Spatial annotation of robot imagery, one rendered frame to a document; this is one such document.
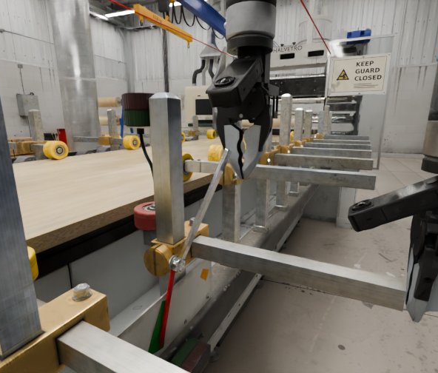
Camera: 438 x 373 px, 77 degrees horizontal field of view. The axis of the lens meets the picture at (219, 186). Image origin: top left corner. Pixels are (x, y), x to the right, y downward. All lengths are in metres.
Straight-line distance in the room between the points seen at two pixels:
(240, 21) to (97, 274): 0.55
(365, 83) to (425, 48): 6.73
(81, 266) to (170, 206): 0.27
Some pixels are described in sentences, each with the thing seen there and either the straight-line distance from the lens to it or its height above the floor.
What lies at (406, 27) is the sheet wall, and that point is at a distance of 9.60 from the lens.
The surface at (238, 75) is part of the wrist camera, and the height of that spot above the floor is 1.13.
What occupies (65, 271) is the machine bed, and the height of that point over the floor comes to 0.79.
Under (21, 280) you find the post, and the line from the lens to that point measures 0.32.
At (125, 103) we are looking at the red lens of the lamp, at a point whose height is 1.10.
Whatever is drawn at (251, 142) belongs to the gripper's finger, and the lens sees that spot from 0.44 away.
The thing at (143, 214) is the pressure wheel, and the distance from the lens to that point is 0.52.
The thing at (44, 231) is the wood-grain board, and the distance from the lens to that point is 0.52.
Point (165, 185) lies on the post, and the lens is 0.45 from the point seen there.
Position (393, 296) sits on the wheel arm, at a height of 0.85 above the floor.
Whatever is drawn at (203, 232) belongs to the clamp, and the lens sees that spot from 0.54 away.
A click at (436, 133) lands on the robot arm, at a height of 1.06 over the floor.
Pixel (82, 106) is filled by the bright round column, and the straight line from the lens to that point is 4.42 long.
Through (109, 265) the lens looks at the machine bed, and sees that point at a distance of 0.70.
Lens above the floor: 1.07
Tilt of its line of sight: 14 degrees down
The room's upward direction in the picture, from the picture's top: straight up
